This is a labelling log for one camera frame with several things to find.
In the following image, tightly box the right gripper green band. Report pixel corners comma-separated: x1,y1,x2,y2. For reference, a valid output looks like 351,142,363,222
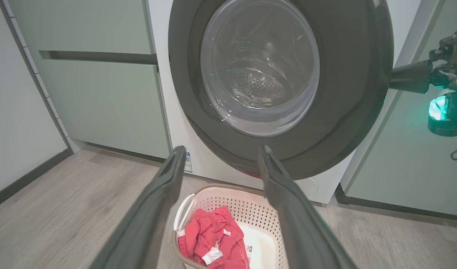
389,21,457,137

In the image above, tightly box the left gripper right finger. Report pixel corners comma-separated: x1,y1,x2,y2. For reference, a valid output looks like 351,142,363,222
258,145,358,269

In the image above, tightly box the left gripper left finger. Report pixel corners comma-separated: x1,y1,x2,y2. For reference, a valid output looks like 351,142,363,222
88,146,187,269

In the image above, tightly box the red garment with white trim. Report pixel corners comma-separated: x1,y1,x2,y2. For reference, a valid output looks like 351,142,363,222
178,205,250,269

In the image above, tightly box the dark grey round washer door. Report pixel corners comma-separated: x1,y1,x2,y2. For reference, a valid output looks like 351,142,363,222
168,0,394,180

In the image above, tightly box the cream perforated laundry basket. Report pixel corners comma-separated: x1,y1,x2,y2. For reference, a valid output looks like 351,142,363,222
172,184,289,269

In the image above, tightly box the white front-load washing machine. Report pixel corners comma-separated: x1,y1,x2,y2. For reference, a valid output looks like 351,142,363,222
148,0,421,204

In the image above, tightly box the round washer filter cover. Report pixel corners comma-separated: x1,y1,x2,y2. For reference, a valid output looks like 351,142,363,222
299,177,319,197

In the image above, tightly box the pale green plain cabinet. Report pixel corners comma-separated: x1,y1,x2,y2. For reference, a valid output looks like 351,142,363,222
335,0,457,221

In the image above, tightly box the pale green drawer cabinet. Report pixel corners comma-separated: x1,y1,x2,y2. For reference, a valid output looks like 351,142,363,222
8,0,173,160

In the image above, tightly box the dark wall baseboard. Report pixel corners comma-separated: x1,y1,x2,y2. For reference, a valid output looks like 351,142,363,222
0,148,73,212

